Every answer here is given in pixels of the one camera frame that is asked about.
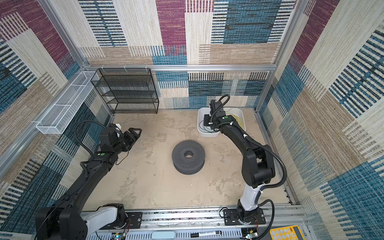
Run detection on white plastic tub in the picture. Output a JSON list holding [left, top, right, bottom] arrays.
[[224, 108, 246, 131], [197, 107, 220, 138]]

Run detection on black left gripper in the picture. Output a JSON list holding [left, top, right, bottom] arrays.
[[113, 127, 141, 156]]

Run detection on white plastic tub left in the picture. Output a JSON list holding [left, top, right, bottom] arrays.
[[197, 107, 220, 138]]

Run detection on light blue label plate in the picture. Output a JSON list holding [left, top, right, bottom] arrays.
[[151, 231, 176, 240]]

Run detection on black wire mesh shelf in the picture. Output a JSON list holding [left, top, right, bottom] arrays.
[[91, 68, 160, 114]]

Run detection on black perforated cable spool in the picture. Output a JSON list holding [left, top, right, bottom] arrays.
[[172, 140, 206, 175]]

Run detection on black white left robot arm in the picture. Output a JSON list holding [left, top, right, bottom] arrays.
[[35, 124, 142, 240]]

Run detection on white plastic tub right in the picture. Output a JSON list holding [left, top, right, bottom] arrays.
[[224, 108, 246, 131]]

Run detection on yellow keypad pendant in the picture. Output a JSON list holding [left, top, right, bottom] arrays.
[[269, 225, 305, 240]]

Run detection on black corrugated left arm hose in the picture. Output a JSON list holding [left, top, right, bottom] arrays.
[[74, 120, 107, 157]]

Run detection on white wire mesh basket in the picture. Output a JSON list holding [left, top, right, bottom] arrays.
[[36, 71, 95, 135]]

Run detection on black marker pen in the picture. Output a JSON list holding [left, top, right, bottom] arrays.
[[190, 231, 223, 238]]

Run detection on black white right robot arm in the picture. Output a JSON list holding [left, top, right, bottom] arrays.
[[204, 100, 280, 224]]

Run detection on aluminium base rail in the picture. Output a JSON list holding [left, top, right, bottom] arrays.
[[87, 204, 316, 240]]

